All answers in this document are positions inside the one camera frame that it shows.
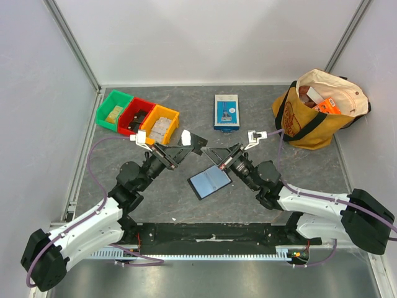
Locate blue white box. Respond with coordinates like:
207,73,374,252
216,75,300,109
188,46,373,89
213,94,240,133

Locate green plastic bin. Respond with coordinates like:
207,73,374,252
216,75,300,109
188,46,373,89
96,90,133,132

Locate yellow canvas tote bag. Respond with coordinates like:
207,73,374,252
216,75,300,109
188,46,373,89
272,69,371,150

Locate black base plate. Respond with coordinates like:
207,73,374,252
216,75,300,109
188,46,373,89
120,223,308,256

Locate orange box in bag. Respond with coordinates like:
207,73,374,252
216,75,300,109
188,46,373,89
313,97,342,115

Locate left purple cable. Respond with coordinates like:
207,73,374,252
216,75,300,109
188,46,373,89
25,135,165,288

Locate tan blocks in green bin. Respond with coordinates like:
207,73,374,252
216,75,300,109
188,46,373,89
105,106,123,124

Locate plastic bags in yellow bin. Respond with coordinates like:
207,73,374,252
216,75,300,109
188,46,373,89
149,117,172,143

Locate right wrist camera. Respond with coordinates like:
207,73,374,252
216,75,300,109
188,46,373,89
244,130,267,151

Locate yellow plastic bin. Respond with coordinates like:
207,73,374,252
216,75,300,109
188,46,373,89
141,104,180,145

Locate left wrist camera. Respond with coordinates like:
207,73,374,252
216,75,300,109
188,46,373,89
129,130,153,151

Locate black card holder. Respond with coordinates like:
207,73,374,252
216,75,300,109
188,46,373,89
187,165,232,201

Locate red plastic bin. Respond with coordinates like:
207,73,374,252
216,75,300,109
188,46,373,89
117,97,156,137

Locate black parts in red bin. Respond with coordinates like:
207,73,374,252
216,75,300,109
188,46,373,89
127,110,148,133

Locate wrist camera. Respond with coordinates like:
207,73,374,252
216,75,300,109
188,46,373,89
244,130,267,151
129,130,153,151

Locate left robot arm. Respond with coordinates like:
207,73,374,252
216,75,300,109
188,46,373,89
20,143,194,292

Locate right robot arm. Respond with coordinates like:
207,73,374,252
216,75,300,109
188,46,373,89
202,143,395,255

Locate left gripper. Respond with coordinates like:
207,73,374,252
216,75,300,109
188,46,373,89
137,141,194,191

